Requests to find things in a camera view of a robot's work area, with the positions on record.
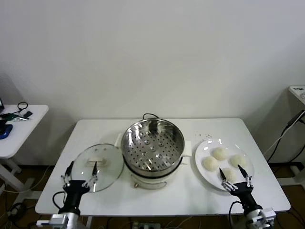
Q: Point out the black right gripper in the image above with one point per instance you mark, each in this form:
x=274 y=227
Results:
x=244 y=190

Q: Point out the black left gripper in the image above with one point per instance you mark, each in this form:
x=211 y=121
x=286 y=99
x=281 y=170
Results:
x=75 y=190

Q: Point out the white steamed baozi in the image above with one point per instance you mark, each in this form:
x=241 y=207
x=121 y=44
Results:
x=210 y=164
x=238 y=160
x=220 y=153
x=230 y=175

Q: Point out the round glass pot lid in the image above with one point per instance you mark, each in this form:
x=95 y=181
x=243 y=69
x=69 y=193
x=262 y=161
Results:
x=109 y=167

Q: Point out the perforated steel steamer basket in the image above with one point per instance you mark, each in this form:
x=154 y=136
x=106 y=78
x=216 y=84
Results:
x=152 y=148

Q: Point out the white round plate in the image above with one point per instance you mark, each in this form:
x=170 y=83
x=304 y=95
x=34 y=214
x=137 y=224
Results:
x=212 y=177

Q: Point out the white side table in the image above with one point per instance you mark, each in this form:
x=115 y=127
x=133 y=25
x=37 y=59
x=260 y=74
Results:
x=26 y=133

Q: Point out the white electric cooker base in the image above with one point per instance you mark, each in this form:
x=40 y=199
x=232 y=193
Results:
x=147 y=183

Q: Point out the small black device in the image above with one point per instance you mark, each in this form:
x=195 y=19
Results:
x=28 y=114

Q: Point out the blue object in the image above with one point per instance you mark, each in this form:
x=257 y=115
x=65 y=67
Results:
x=6 y=132

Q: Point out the white power strip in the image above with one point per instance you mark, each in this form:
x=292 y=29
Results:
x=146 y=225

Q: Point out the green tool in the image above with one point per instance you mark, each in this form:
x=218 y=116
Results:
x=9 y=117

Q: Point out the clear round object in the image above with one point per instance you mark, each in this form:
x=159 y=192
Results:
x=303 y=95

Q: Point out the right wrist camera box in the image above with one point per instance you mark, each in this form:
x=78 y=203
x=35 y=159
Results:
x=269 y=213

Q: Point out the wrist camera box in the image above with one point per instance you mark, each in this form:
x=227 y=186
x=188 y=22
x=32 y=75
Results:
x=269 y=213
x=59 y=219

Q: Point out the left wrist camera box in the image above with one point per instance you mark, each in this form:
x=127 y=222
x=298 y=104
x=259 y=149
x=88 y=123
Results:
x=59 y=219

